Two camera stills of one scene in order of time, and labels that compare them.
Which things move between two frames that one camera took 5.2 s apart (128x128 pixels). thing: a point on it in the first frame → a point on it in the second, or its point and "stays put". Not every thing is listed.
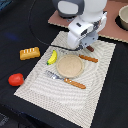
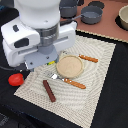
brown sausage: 90,48 → 50,93
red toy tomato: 16,79 stays put
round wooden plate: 70,66 stays put
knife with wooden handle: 89,58 stays put
